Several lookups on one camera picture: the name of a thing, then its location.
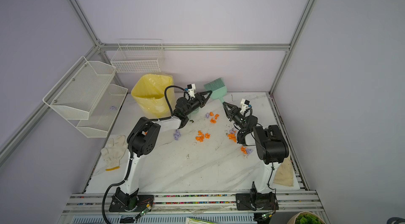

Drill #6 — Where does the orange purple scraps back cluster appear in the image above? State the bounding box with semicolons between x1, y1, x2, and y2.
205;112;219;124

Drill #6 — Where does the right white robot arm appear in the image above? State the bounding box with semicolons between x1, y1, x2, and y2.
223;99;290;194

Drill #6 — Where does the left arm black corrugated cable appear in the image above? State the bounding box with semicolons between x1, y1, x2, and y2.
101;85;190;224

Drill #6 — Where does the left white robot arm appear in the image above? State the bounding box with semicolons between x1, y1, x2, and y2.
114;91;213;206

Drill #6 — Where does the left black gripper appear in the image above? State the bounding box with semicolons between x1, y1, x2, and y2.
184;90;212;116

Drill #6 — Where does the green plastic dustpan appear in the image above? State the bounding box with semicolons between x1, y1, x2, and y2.
188;107;200;120

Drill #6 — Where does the orange purple scraps front right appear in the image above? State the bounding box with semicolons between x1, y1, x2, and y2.
240;146;253;156

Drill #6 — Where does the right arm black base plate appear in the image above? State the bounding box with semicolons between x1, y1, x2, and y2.
235;182;279;211

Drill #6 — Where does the green hand brush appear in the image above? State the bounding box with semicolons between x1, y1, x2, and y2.
204;77;227;103

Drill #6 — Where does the orange scraps centre cluster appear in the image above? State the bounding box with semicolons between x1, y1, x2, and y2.
195;131;211;142

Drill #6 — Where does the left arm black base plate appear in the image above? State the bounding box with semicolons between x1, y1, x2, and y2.
109;187;155;212

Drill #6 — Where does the orange purple scraps cluster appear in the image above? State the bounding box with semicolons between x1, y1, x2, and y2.
227;128;237;143
205;112;219;124

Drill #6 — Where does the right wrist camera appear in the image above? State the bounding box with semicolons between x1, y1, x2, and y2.
240;98;252;114

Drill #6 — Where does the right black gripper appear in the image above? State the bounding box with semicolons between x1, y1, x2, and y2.
223;104;247;134

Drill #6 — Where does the white mesh shelf upper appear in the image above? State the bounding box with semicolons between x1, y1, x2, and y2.
43;56;117;120

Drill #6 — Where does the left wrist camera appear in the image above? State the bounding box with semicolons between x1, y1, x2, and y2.
186;84;196;98

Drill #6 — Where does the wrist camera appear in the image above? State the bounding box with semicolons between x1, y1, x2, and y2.
240;98;252;114
186;84;196;98

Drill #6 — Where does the aluminium front rail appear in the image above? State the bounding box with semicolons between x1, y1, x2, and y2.
58;191;330;224

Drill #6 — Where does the orange purple scraps right cluster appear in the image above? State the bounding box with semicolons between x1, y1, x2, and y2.
227;128;237;143

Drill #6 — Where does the cream trash bin yellow liner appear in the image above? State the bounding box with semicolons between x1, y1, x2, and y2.
131;74;174;118

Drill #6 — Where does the white mesh shelf lower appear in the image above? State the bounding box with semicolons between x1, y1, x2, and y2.
75;84;128;138

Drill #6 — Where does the beige cloth rag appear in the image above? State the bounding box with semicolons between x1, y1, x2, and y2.
274;156;295;187

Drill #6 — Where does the white cotton work glove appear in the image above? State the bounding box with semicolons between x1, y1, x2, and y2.
101;135;128;171

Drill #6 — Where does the lone purple paper scrap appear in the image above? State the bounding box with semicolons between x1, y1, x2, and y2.
174;130;181;141

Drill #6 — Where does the white wire basket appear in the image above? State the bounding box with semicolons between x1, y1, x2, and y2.
111;39;165;74

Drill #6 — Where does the white mesh shelf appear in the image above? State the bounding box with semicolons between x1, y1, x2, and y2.
43;56;117;120
75;84;128;138

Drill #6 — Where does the green plant in pot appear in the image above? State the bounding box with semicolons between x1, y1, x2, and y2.
287;211;325;224

